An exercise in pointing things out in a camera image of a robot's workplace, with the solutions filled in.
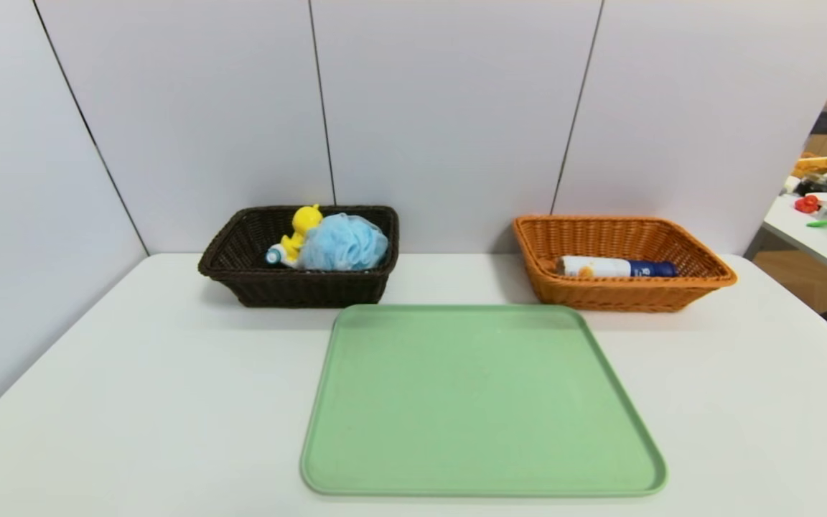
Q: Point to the blue mesh bath loofah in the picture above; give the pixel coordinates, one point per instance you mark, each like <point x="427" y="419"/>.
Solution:
<point x="345" y="244"/>

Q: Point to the green plastic tray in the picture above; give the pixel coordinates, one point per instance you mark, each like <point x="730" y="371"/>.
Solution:
<point x="456" y="402"/>

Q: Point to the yellow snack box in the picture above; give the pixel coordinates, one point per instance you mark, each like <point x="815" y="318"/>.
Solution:
<point x="818" y="164"/>

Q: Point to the yellow duck scooter toy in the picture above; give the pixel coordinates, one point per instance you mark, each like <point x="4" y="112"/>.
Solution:
<point x="306" y="219"/>

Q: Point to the orange wicker basket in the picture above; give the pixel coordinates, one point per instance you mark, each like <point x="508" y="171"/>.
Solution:
<point x="614" y="294"/>

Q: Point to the white side table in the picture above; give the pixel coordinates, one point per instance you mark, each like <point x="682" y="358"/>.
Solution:
<point x="815" y="240"/>

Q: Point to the red toy fruit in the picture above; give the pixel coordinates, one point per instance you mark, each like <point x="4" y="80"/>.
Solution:
<point x="807" y="204"/>

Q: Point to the dark brown wicker basket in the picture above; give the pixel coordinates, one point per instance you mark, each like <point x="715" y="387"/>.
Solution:
<point x="291" y="287"/>

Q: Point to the white bottle with blue cap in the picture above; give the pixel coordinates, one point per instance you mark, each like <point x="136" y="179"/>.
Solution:
<point x="600" y="267"/>

